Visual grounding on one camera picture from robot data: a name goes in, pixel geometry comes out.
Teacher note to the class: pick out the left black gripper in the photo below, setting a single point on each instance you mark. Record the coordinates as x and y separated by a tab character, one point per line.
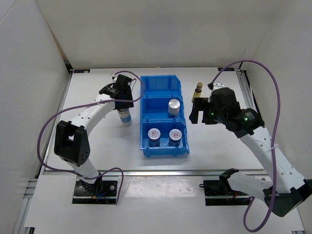
125	105

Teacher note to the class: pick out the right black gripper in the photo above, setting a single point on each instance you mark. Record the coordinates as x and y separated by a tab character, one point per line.
200	104

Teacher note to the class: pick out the brown yellow-label bottle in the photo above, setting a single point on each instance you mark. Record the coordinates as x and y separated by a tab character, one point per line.
198	90

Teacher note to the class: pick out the silver-lid blue-label jar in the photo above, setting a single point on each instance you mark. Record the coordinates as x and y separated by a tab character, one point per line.
173	108
125	116

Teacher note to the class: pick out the white-lid spice jar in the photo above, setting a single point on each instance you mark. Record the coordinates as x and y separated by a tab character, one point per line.
154	135
175	136

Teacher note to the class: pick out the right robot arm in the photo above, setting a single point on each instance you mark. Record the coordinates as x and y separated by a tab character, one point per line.
291	187

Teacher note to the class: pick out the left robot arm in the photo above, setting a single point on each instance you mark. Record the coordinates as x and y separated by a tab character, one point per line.
71	141

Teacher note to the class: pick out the blue bin near compartment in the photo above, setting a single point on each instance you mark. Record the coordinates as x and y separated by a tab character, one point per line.
163	149

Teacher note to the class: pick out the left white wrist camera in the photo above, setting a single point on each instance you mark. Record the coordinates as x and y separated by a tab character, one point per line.
114	77

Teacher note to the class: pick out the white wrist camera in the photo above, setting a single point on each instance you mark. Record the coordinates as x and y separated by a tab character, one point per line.
114	77
218	85

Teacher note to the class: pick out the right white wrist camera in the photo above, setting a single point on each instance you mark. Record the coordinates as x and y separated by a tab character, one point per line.
218	85

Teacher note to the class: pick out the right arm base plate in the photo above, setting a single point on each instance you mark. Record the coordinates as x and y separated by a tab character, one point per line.
216	196

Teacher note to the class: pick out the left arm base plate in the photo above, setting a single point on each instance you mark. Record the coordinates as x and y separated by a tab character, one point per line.
103	191

